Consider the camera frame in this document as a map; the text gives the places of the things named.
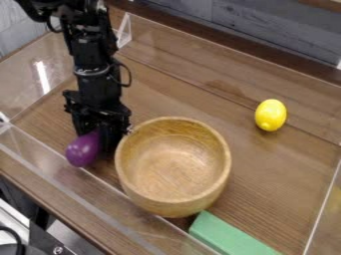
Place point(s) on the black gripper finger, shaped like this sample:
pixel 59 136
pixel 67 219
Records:
pixel 111 135
pixel 82 125

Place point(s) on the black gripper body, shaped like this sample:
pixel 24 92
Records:
pixel 103 109

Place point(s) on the purple toy eggplant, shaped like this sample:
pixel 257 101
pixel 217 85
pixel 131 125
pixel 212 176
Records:
pixel 83 149

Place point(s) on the brown wooden bowl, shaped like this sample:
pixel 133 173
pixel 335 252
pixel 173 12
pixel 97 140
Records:
pixel 173 163

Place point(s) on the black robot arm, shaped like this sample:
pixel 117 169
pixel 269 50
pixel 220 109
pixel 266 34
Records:
pixel 90 39

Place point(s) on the green rectangular block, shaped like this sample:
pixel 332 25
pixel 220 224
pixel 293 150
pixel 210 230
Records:
pixel 225 238

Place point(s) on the yellow toy lemon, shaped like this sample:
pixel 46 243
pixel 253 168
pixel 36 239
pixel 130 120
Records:
pixel 270 115

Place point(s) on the clear acrylic front wall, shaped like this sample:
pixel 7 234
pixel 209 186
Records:
pixel 86 203

